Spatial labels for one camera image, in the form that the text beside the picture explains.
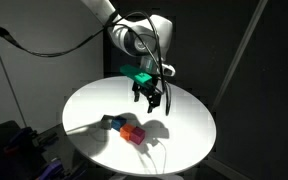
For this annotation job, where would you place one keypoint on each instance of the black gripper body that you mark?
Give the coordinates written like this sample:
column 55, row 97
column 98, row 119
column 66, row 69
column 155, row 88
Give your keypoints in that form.
column 145, row 88

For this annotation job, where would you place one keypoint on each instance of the pink block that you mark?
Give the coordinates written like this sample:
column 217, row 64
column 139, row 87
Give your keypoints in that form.
column 138, row 136

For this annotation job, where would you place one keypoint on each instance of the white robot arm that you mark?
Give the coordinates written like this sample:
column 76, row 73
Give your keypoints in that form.
column 140, row 33

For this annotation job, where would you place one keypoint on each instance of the blue block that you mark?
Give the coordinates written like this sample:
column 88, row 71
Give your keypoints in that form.
column 118, row 123

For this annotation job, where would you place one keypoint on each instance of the grey block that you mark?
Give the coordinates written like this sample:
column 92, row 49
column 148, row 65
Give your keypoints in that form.
column 107, row 122

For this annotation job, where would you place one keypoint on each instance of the grey diagonal metal pole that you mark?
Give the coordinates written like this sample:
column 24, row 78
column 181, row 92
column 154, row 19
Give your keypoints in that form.
column 240, row 53

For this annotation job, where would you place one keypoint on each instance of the black clamp with red tip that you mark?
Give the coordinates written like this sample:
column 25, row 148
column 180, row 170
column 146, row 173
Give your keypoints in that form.
column 24, row 138

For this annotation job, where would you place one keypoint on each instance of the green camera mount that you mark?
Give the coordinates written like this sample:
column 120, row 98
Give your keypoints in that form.
column 137, row 75

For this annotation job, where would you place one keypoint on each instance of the small white wrist camera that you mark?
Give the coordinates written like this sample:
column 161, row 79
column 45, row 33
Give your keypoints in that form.
column 169, row 70

